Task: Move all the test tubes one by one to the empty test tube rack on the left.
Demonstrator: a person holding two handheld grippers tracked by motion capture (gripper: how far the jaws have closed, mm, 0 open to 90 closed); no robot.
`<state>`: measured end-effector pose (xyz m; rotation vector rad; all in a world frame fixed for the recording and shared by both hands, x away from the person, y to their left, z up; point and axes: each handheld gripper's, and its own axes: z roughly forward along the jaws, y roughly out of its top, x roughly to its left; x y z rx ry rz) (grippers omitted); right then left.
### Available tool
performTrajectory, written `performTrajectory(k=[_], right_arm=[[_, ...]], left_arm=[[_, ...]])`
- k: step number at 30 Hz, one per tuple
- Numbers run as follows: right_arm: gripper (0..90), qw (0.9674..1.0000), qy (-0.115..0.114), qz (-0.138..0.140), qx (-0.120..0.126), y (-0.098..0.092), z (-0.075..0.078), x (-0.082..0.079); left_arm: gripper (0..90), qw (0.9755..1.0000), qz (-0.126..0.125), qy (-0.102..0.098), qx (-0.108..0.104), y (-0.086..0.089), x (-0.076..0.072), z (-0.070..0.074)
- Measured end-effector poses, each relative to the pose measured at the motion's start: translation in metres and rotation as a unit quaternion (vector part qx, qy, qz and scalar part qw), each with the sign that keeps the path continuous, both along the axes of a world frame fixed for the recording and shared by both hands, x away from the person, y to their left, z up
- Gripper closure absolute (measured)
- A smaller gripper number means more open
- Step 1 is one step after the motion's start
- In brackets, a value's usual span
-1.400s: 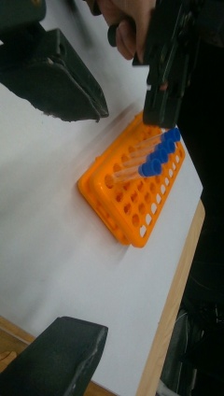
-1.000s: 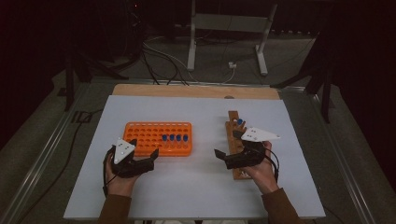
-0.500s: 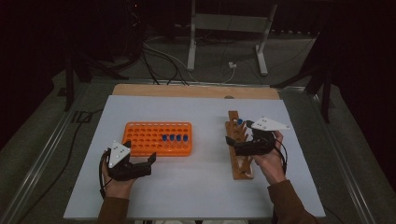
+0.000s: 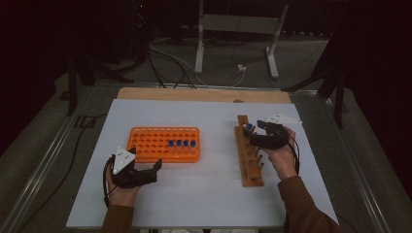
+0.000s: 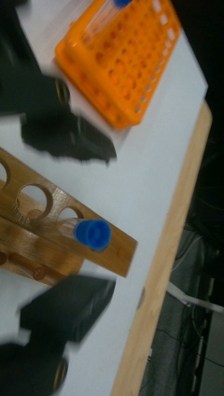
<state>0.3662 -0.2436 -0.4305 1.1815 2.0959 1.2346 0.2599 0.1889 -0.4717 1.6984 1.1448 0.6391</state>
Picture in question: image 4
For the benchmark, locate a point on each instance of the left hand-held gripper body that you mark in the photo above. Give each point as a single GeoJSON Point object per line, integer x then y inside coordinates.
{"type": "Point", "coordinates": [136, 178]}

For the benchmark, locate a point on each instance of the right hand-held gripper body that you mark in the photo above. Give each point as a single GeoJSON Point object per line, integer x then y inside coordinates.
{"type": "Point", "coordinates": [275, 139]}

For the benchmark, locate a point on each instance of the orange plastic tube rack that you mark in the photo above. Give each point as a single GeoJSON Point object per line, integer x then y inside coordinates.
{"type": "Point", "coordinates": [152, 157]}

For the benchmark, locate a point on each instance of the wooden tube rack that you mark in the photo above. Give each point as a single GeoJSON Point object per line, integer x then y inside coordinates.
{"type": "Point", "coordinates": [246, 168]}

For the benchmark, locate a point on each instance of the person's left hand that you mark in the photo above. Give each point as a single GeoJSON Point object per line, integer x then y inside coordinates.
{"type": "Point", "coordinates": [121, 196]}

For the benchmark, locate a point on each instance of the person's right hand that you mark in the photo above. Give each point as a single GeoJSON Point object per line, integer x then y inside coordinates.
{"type": "Point", "coordinates": [285, 161]}

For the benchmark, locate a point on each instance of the white board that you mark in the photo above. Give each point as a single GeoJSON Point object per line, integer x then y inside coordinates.
{"type": "Point", "coordinates": [207, 194]}

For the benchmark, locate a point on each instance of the white plug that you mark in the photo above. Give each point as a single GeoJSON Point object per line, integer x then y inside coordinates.
{"type": "Point", "coordinates": [241, 67]}

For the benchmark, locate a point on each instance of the black tripod stand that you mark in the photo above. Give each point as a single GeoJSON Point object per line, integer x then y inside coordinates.
{"type": "Point", "coordinates": [339, 97]}
{"type": "Point", "coordinates": [72, 84]}

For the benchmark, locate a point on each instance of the grey metal stand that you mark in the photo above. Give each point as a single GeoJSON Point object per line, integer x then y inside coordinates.
{"type": "Point", "coordinates": [239, 23]}

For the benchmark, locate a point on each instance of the black equipment stand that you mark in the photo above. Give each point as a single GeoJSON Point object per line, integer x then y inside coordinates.
{"type": "Point", "coordinates": [141, 32]}

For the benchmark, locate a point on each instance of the aluminium rail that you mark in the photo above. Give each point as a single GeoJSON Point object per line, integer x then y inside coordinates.
{"type": "Point", "coordinates": [39, 171]}
{"type": "Point", "coordinates": [359, 181]}
{"type": "Point", "coordinates": [213, 86]}

